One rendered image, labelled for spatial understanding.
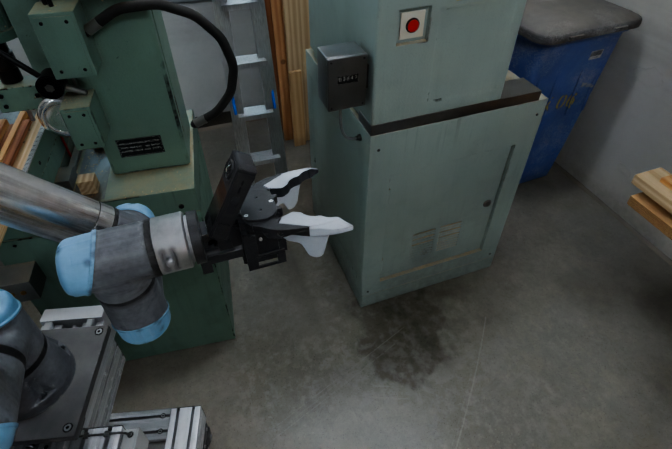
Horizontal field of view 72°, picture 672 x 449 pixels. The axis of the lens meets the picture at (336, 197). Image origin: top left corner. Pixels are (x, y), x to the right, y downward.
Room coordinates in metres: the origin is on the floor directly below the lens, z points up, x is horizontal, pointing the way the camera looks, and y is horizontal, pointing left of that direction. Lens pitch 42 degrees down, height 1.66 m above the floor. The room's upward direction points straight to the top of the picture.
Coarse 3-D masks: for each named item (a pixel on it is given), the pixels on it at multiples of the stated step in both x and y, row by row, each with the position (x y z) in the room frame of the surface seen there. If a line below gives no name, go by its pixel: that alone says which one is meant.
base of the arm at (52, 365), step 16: (48, 352) 0.43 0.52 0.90; (64, 352) 0.45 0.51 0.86; (32, 368) 0.39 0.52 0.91; (48, 368) 0.41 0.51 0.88; (64, 368) 0.42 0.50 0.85; (32, 384) 0.38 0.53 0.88; (48, 384) 0.39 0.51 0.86; (64, 384) 0.40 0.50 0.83; (32, 400) 0.36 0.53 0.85; (48, 400) 0.37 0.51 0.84; (32, 416) 0.35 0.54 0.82
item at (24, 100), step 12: (0, 84) 1.09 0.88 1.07; (12, 84) 1.09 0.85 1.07; (24, 84) 1.09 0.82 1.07; (0, 96) 1.06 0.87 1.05; (12, 96) 1.07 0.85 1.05; (24, 96) 1.08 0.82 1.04; (0, 108) 1.06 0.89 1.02; (12, 108) 1.07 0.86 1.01; (24, 108) 1.08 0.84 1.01; (36, 108) 1.08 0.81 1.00
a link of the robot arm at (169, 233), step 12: (156, 216) 0.42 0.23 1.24; (168, 216) 0.42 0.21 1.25; (180, 216) 0.41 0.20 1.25; (156, 228) 0.39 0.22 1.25; (168, 228) 0.39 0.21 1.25; (180, 228) 0.40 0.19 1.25; (156, 240) 0.38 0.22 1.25; (168, 240) 0.38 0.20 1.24; (180, 240) 0.38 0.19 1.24; (156, 252) 0.37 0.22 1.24; (168, 252) 0.37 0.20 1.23; (180, 252) 0.37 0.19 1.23; (192, 252) 0.38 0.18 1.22; (168, 264) 0.36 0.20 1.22; (180, 264) 0.37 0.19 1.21; (192, 264) 0.38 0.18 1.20
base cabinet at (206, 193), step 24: (24, 240) 0.88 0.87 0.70; (48, 240) 0.89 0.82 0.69; (48, 264) 0.88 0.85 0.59; (216, 264) 1.01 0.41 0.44; (48, 288) 0.87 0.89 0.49; (168, 288) 0.95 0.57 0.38; (192, 288) 0.97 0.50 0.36; (216, 288) 0.99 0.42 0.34; (192, 312) 0.96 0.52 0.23; (216, 312) 0.98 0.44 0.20; (120, 336) 0.90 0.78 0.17; (168, 336) 0.94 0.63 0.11; (192, 336) 0.96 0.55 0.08; (216, 336) 0.98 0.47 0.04
